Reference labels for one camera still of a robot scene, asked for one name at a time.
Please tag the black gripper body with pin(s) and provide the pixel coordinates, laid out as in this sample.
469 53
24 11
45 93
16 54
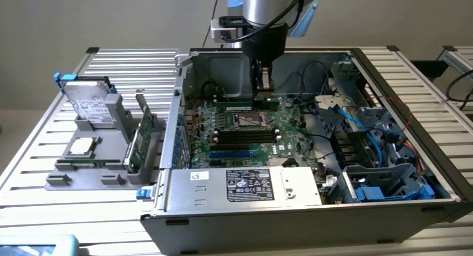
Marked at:
265 42

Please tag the green RAM stick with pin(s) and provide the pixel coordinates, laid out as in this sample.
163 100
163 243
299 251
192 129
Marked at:
236 106
88 164

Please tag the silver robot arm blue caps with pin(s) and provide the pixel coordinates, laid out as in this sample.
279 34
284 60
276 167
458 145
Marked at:
260 6

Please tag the black RAM slot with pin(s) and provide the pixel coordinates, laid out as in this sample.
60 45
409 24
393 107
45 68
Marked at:
245 141
245 138
245 131
245 135

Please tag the grey metal fan shroud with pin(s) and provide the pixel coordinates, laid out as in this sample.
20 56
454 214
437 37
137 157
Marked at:
221 70

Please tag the metal CPU socket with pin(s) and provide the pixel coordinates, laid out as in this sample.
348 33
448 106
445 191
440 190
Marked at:
248 120

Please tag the grey metal disk bay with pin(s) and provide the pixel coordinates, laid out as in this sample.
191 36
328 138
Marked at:
345 81

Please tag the green Dell motherboard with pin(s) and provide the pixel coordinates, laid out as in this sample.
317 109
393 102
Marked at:
292 145

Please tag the black expansion slot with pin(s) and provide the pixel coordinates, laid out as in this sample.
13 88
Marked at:
229 147

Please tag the blue expansion slot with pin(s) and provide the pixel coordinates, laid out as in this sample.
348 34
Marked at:
229 154

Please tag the silver chipset heat sink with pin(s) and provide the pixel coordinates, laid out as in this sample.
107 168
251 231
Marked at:
277 163

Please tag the green graphics card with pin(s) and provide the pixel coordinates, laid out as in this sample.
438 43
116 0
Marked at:
141 137

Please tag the grey power supply with labels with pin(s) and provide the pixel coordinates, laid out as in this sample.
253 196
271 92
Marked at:
217 189

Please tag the black box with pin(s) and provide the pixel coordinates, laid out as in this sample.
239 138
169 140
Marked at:
427 69

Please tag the grey parts rack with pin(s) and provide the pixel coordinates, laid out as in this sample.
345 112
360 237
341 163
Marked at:
115 145

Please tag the silver hard disk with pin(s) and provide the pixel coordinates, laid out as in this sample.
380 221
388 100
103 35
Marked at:
88 101

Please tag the blue plastic drive carrier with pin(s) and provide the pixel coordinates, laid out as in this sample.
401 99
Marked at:
373 193

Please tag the blue case latch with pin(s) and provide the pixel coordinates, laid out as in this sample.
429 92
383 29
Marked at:
144 193

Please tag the silver CPU chip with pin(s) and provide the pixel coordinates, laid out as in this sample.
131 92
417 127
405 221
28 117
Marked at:
84 145

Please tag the open black PC case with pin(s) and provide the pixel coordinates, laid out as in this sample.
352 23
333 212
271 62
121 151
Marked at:
280 228

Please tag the teal plastic box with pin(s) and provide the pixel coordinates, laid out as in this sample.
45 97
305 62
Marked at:
44 246

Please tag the silver wrist camera black mount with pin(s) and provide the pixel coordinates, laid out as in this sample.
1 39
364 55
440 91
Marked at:
224 28

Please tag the blue disk bracket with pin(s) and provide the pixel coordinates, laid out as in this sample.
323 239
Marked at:
68 77

